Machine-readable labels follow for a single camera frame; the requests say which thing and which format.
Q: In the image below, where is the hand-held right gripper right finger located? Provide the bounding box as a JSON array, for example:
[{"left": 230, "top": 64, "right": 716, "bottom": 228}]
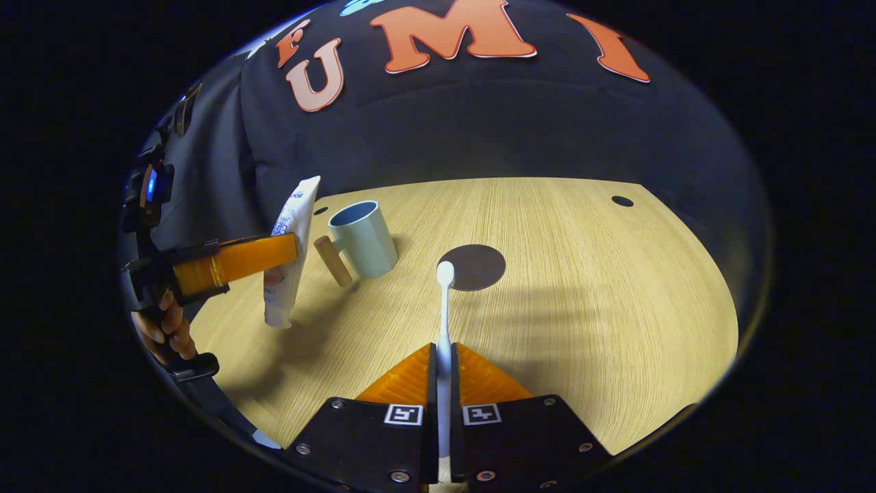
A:
[{"left": 448, "top": 342, "right": 613, "bottom": 493}]

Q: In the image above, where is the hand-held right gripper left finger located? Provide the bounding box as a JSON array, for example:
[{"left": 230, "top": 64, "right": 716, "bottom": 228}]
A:
[{"left": 286, "top": 342, "right": 439, "bottom": 493}]

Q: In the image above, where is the white toothpaste tube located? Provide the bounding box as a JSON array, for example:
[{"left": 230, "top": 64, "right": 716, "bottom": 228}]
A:
[{"left": 263, "top": 176, "right": 321, "bottom": 329}]

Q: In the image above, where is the blue cup with wooden handle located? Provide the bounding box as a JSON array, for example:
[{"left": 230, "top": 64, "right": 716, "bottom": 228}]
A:
[{"left": 313, "top": 201, "right": 399, "bottom": 288}]

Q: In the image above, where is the white toothbrush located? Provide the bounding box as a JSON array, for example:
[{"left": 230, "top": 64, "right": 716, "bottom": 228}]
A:
[{"left": 435, "top": 261, "right": 456, "bottom": 458}]

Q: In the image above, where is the dark round coaster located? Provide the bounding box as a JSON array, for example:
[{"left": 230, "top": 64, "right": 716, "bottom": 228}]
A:
[{"left": 448, "top": 244, "right": 507, "bottom": 292}]

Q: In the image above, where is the black backdrop cloth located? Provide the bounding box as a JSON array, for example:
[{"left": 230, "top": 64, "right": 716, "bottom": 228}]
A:
[{"left": 137, "top": 0, "right": 774, "bottom": 288}]

